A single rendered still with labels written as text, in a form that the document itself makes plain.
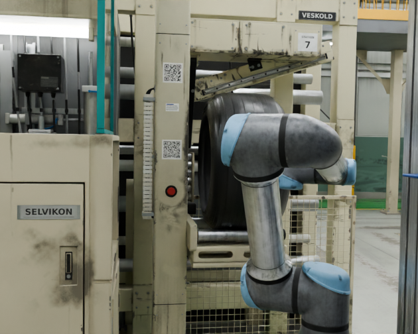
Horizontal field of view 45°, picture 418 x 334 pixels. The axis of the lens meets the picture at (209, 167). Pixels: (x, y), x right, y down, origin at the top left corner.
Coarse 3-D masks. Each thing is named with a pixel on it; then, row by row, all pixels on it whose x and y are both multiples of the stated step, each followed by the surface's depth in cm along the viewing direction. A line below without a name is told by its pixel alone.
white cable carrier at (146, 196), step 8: (144, 96) 192; (152, 96) 192; (144, 104) 192; (152, 104) 193; (144, 112) 192; (152, 112) 193; (144, 120) 192; (152, 120) 193; (144, 128) 193; (144, 144) 197; (144, 152) 197; (144, 160) 193; (144, 168) 193; (144, 176) 194; (144, 184) 194; (144, 192) 194; (144, 200) 194; (144, 208) 194; (144, 216) 194
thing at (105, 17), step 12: (108, 0) 151; (108, 12) 151; (108, 24) 152; (108, 36) 153; (108, 48) 153; (108, 60) 154; (108, 72) 154; (108, 84) 155; (108, 96) 156; (108, 108) 156; (108, 120) 157; (96, 132) 126; (108, 132) 145
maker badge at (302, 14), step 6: (300, 12) 256; (306, 12) 257; (312, 12) 257; (318, 12) 258; (324, 12) 258; (330, 12) 259; (300, 18) 256; (306, 18) 257; (312, 18) 257; (318, 18) 258; (324, 18) 258; (330, 18) 259
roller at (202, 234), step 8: (200, 232) 190; (208, 232) 190; (216, 232) 190; (224, 232) 191; (232, 232) 191; (240, 232) 192; (200, 240) 190; (208, 240) 190; (216, 240) 191; (224, 240) 191; (232, 240) 192; (240, 240) 192; (248, 240) 193
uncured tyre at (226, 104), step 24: (216, 96) 197; (240, 96) 194; (264, 96) 196; (216, 120) 185; (216, 144) 181; (216, 168) 180; (216, 192) 182; (240, 192) 180; (288, 192) 186; (216, 216) 188; (240, 216) 186
